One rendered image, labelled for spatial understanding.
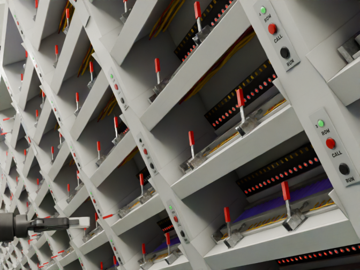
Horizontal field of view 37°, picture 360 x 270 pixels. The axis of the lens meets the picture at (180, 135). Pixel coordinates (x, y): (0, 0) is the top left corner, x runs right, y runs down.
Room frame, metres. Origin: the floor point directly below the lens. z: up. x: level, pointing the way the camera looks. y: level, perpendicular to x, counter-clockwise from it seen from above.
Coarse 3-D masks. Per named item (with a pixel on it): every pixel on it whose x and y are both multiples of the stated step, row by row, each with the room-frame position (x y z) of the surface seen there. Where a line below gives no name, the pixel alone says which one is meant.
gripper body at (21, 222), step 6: (18, 216) 1.69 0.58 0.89; (24, 216) 1.70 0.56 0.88; (18, 222) 1.68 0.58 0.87; (24, 222) 1.68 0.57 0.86; (30, 222) 1.69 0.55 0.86; (18, 228) 1.68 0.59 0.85; (24, 228) 1.68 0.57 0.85; (30, 228) 1.71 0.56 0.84; (18, 234) 1.68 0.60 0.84; (24, 234) 1.69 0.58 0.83
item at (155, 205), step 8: (152, 184) 1.49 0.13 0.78; (136, 192) 2.10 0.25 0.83; (128, 200) 2.08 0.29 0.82; (152, 200) 1.56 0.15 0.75; (160, 200) 1.51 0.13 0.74; (112, 208) 2.05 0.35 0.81; (136, 208) 1.75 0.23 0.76; (144, 208) 1.64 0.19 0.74; (152, 208) 1.60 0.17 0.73; (160, 208) 1.55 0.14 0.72; (112, 216) 2.04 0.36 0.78; (128, 216) 1.80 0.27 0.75; (136, 216) 1.74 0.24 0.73; (144, 216) 1.69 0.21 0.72; (112, 224) 2.02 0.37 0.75; (120, 224) 1.92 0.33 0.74; (128, 224) 1.86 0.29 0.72; (136, 224) 1.79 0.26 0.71; (120, 232) 1.98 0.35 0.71
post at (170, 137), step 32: (96, 0) 1.42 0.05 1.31; (128, 0) 1.46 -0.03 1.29; (96, 32) 1.42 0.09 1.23; (160, 32) 1.48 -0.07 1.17; (128, 64) 1.42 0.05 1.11; (160, 64) 1.46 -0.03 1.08; (128, 96) 1.41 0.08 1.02; (192, 96) 1.48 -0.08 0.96; (160, 128) 1.42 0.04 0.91; (192, 128) 1.46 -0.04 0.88; (160, 160) 1.41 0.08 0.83; (160, 192) 1.48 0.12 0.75; (224, 192) 1.47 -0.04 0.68; (192, 224) 1.41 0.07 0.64; (192, 256) 1.46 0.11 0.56
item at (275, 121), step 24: (264, 72) 1.16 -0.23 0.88; (240, 96) 1.03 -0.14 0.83; (264, 96) 1.21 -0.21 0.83; (216, 120) 1.42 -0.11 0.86; (240, 120) 1.29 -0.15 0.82; (264, 120) 1.02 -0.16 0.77; (288, 120) 0.89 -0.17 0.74; (192, 144) 1.27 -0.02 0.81; (216, 144) 1.25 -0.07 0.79; (240, 144) 1.04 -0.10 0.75; (264, 144) 0.98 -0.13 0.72; (168, 168) 1.41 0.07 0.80; (192, 168) 1.27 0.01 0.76; (216, 168) 1.17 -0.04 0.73; (192, 192) 1.33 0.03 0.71
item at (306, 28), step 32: (256, 0) 0.82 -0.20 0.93; (288, 0) 0.78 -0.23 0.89; (320, 0) 0.81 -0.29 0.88; (352, 0) 0.83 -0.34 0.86; (256, 32) 0.86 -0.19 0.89; (288, 32) 0.80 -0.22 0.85; (320, 32) 0.79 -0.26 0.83; (288, 96) 0.86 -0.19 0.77; (320, 96) 0.80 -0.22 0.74; (352, 128) 0.78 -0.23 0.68; (320, 160) 0.86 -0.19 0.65; (352, 160) 0.80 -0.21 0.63; (352, 192) 0.83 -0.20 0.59; (352, 224) 0.86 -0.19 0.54
